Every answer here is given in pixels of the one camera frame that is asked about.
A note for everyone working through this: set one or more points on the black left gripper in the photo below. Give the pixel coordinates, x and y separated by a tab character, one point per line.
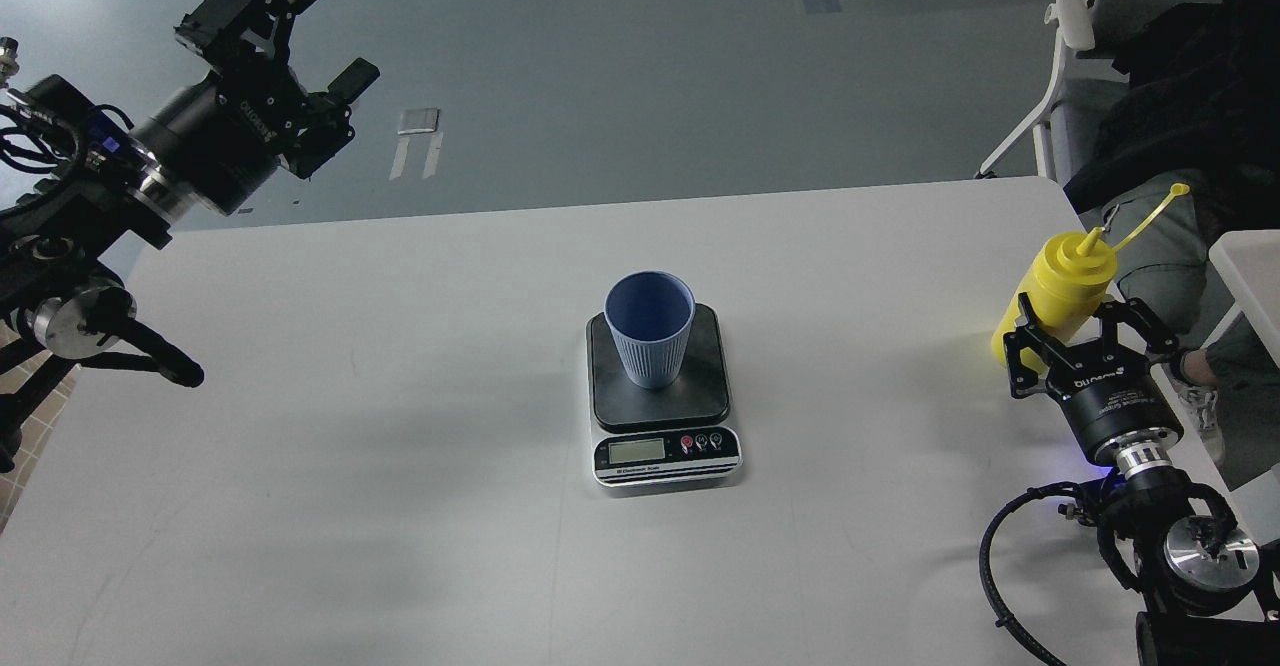
220	139

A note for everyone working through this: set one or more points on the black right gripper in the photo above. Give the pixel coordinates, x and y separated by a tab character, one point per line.
1102	387

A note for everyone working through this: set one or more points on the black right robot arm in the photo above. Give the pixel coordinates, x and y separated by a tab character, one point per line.
1209	589

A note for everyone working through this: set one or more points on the yellow squeeze bottle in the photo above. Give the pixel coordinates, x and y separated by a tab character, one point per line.
1069	277

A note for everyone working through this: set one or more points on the seated person in dark clothes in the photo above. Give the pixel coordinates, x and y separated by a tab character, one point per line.
1201	109

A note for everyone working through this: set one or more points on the white office chair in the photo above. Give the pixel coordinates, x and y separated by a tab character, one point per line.
1087	36

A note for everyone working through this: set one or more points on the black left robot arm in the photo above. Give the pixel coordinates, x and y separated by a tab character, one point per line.
100	176

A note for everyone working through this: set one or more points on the digital kitchen scale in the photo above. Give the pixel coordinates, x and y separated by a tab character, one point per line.
676	436

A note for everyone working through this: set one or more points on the blue ribbed plastic cup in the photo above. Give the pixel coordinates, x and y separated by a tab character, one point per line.
650	316

